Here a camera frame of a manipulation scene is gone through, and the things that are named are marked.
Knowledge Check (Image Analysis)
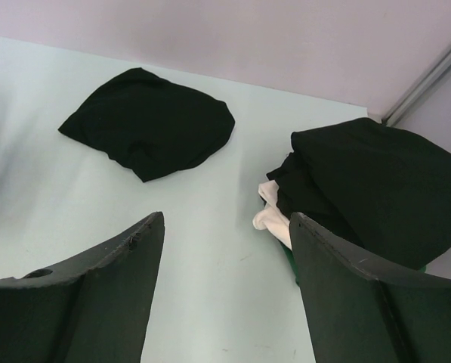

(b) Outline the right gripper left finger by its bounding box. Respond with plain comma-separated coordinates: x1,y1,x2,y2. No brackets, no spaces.
0,212,165,362

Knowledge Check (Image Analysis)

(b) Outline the green folded t-shirt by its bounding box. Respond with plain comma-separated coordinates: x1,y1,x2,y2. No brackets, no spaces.
280,242,299,286

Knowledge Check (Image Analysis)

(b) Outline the black t-shirt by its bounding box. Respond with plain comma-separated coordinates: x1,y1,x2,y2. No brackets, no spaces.
58,68,235,182
267,152,363,247
291,118,451,269

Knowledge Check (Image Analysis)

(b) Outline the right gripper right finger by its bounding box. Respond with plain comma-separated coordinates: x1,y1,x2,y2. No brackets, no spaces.
289,213,451,362

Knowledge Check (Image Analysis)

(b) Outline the white folded t-shirt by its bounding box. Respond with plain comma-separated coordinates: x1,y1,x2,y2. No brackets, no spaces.
252,181,292,250

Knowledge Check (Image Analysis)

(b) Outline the right aluminium frame post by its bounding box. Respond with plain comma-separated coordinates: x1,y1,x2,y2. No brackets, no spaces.
381,44,451,127

